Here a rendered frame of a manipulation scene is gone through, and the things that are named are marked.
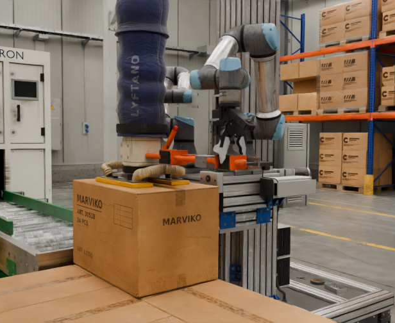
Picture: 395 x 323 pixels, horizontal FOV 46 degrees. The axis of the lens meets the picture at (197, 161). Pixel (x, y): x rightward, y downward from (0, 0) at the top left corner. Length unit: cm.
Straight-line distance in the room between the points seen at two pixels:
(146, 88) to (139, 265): 73
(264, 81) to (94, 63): 1016
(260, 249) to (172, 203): 88
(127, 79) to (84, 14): 1023
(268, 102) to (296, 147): 58
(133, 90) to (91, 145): 996
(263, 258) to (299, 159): 59
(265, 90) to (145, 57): 55
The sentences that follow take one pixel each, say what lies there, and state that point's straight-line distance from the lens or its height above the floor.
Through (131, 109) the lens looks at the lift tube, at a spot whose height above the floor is 127.
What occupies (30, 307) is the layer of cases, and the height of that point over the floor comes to 54.
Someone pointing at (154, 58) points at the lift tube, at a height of 149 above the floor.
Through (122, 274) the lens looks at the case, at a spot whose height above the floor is 61.
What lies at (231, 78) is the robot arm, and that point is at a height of 136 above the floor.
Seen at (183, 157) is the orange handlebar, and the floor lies 108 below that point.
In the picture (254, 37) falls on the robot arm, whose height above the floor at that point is 158.
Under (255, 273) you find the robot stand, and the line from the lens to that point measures 260.
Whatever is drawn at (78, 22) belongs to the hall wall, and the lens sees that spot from 1212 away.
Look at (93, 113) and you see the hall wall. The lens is 1197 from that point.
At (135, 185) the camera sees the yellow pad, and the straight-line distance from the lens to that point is 189.
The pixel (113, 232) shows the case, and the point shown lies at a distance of 194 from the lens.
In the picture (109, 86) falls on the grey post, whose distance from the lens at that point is 566.
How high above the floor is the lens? 117
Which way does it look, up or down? 3 degrees down
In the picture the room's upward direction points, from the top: straight up
